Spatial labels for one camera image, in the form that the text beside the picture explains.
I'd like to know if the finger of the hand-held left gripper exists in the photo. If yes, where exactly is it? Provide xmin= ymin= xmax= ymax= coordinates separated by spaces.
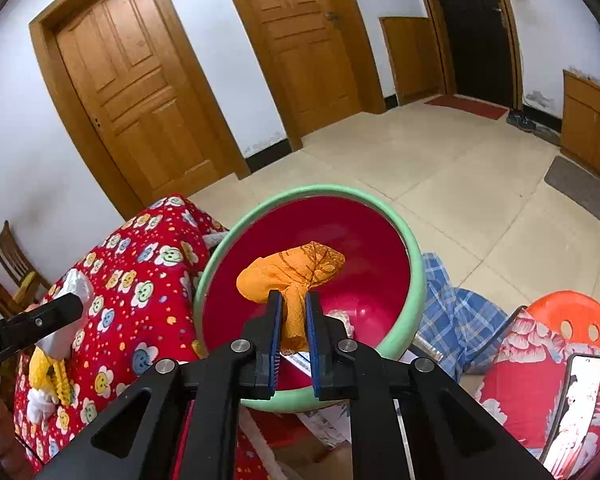
xmin=9 ymin=292 xmax=86 ymax=349

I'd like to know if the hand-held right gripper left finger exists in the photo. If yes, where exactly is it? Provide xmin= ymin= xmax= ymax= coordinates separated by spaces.
xmin=35 ymin=290 xmax=284 ymax=480

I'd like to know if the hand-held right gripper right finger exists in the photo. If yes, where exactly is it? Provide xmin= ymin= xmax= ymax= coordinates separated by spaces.
xmin=305 ymin=290 xmax=556 ymax=480

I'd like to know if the cream wrapper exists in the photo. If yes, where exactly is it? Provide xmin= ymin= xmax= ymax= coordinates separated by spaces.
xmin=327 ymin=309 xmax=355 ymax=338

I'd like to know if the white paper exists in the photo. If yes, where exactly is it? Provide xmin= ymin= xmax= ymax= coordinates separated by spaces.
xmin=35 ymin=269 xmax=95 ymax=358

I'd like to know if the orange cloth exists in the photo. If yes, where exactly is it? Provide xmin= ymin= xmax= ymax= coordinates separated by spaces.
xmin=236 ymin=241 xmax=347 ymax=353

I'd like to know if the yellow foam fruit net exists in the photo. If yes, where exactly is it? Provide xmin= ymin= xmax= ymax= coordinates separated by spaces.
xmin=28 ymin=347 xmax=77 ymax=407

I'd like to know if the white cloth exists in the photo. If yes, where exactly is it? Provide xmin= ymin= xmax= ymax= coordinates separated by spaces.
xmin=27 ymin=387 xmax=63 ymax=423

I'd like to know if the red bin with green rim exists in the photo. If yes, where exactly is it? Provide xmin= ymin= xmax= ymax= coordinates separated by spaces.
xmin=193 ymin=185 xmax=426 ymax=413

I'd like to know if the wooden chair with yellow cushion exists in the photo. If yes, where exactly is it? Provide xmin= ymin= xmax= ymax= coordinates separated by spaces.
xmin=0 ymin=220 xmax=51 ymax=306

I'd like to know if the blue plaid cloth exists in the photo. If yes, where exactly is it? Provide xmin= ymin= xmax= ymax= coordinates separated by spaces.
xmin=415 ymin=252 xmax=511 ymax=378

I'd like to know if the red floral cushion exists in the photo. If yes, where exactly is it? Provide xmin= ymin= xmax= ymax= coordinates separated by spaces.
xmin=472 ymin=310 xmax=600 ymax=476

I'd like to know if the arched panel wooden door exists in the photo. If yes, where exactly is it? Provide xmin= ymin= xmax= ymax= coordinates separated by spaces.
xmin=29 ymin=0 xmax=251 ymax=218

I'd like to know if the orange plastic stool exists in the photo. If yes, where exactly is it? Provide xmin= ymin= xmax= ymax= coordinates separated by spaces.
xmin=525 ymin=290 xmax=600 ymax=361

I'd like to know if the smartphone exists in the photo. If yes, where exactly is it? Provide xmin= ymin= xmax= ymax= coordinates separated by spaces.
xmin=540 ymin=354 xmax=600 ymax=468

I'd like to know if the red doormat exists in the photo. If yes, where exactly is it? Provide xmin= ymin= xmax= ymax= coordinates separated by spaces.
xmin=424 ymin=94 xmax=510 ymax=121

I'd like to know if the dark shoe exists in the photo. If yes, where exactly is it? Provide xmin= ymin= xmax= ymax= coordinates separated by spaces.
xmin=506 ymin=110 xmax=538 ymax=133
xmin=532 ymin=124 xmax=562 ymax=147

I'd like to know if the grey floor mat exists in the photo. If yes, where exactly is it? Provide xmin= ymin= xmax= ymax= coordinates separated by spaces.
xmin=544 ymin=156 xmax=600 ymax=236

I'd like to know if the dark brown door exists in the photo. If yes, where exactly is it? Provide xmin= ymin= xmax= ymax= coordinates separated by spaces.
xmin=411 ymin=0 xmax=523 ymax=110

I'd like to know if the wooden cabinet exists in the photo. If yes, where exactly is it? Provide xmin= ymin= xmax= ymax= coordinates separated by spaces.
xmin=560 ymin=70 xmax=600 ymax=186

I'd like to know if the wooden door with metal handle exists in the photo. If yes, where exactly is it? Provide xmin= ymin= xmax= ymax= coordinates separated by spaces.
xmin=215 ymin=0 xmax=386 ymax=151

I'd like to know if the wooden wall panel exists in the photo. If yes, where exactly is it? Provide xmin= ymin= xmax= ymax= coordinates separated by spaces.
xmin=379 ymin=16 xmax=446 ymax=107

